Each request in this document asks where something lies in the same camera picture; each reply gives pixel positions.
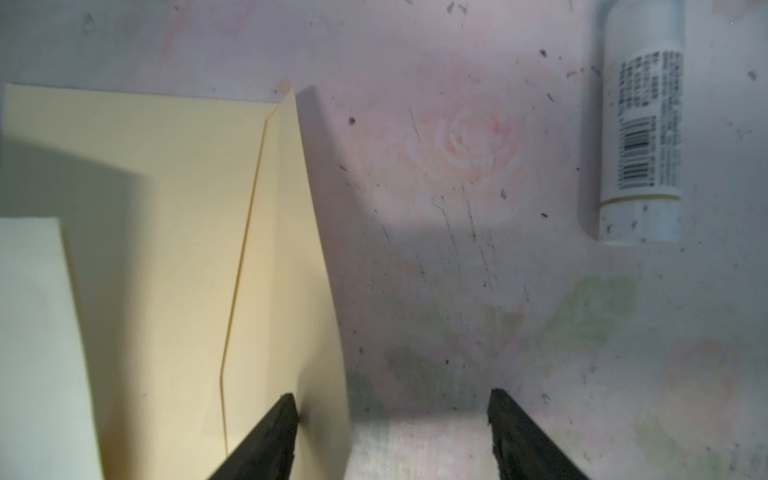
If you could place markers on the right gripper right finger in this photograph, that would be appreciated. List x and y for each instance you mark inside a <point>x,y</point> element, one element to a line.
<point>521,448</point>

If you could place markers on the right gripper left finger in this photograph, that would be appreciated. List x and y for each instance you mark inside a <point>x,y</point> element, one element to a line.
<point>267,452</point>

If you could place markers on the cream letter paper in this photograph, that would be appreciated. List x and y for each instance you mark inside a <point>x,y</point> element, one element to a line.
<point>47,422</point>

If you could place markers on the yellow envelope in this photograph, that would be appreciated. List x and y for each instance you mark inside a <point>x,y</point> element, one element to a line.
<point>197,270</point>

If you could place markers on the white glue stick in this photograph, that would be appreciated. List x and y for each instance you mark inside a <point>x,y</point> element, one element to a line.
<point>641,194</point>

